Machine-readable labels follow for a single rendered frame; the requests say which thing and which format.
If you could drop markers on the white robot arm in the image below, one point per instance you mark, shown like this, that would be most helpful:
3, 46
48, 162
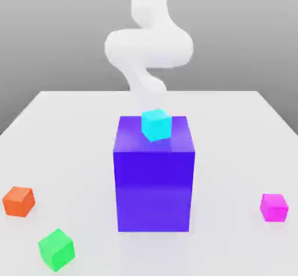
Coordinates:
149, 47

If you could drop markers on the small cyan cube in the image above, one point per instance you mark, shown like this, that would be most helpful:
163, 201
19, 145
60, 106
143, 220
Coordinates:
156, 125

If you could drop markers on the small magenta cube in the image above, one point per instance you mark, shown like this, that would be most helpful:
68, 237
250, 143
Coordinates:
274, 208

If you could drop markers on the small orange cube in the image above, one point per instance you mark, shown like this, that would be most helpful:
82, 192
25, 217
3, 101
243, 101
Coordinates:
18, 202

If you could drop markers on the small green cube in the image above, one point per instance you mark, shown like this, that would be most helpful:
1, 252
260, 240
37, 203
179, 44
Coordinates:
56, 250

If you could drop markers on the large purple box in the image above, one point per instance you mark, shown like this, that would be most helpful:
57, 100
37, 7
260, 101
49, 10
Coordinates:
153, 187

